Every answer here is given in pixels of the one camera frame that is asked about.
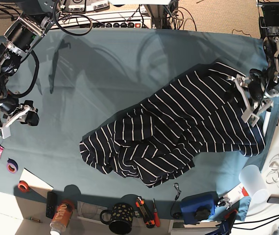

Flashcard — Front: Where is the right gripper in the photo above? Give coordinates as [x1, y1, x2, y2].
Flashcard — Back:
[0, 99, 39, 139]

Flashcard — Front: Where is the grey flat adapter box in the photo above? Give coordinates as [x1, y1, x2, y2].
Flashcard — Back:
[267, 194, 279, 204]

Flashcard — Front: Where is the teal table cloth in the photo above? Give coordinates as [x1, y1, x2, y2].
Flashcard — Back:
[0, 28, 267, 219]

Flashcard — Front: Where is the white black marker pen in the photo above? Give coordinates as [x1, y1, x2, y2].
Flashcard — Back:
[262, 110, 271, 136]

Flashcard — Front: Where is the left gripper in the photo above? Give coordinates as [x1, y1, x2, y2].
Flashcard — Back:
[224, 69, 274, 127]

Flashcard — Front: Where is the orange black utility knife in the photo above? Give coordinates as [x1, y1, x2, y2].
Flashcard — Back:
[136, 196, 155, 229]

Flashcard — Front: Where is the orange drink bottle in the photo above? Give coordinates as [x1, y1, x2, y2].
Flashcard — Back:
[50, 199, 75, 235]

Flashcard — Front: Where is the translucent plastic cup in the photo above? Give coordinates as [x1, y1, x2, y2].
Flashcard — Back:
[239, 165, 269, 204]

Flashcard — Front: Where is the orange tape roll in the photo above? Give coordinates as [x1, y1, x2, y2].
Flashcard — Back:
[18, 180, 30, 193]

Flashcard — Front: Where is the black mug with yellow leaves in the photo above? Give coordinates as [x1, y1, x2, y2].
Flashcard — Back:
[99, 203, 134, 235]

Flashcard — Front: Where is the black remote control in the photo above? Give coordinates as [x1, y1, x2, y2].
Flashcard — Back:
[46, 191, 57, 219]

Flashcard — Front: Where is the black lanyard with carabiner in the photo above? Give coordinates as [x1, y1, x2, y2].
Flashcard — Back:
[170, 182, 182, 219]

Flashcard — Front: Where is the white red card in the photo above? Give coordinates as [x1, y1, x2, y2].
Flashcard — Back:
[222, 183, 249, 204]

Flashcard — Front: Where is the blue clamp device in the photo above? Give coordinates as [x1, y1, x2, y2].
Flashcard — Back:
[180, 193, 216, 225]

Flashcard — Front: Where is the red handled screwdriver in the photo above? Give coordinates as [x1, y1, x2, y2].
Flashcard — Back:
[153, 199, 161, 227]

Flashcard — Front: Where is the navy white striped t-shirt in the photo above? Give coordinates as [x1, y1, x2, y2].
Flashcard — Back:
[79, 62, 266, 188]

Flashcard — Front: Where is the purple tape roll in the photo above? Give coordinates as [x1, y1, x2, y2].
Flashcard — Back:
[6, 158, 18, 174]

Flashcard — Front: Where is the white power strip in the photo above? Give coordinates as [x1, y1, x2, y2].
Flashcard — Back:
[58, 8, 153, 29]

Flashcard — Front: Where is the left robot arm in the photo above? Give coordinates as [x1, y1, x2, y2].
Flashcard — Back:
[228, 0, 279, 127]

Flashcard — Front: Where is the white paper sheet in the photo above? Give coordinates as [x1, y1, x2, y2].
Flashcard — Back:
[20, 168, 53, 194]

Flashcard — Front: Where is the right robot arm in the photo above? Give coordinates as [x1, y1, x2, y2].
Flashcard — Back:
[0, 0, 58, 139]

